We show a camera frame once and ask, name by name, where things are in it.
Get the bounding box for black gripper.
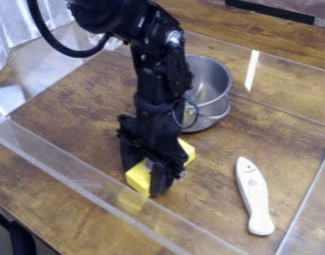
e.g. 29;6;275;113
117;96;187;196

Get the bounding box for yellow butter block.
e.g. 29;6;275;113
125;139;195;197

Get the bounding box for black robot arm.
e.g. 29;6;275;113
68;0;192;196

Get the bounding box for clear acrylic barrier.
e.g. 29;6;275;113
0;12;325;255

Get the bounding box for stainless steel pot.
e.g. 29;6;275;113
182;54;232;132

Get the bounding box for white patterned curtain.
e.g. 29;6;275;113
0;0;73;72

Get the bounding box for black bar at back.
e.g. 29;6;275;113
224;0;314;25

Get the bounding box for black cable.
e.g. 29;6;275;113
25;0;112;59

